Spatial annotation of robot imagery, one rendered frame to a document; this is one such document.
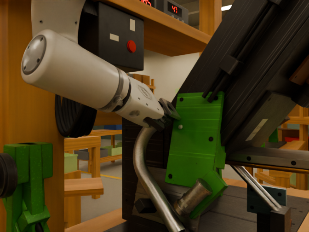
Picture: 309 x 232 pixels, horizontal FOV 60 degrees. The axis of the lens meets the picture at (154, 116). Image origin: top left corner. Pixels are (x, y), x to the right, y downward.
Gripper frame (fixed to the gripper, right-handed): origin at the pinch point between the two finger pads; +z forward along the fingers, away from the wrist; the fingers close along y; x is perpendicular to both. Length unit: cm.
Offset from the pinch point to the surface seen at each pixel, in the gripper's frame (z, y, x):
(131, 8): -4.5, 29.0, -10.6
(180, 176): 2.9, -13.4, 5.2
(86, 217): 177, 97, 213
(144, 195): 4.5, -10.5, 16.4
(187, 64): 773, 653, 77
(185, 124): 2.8, -4.7, -2.3
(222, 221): 34.0, -19.7, 14.3
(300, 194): 86, -19, -3
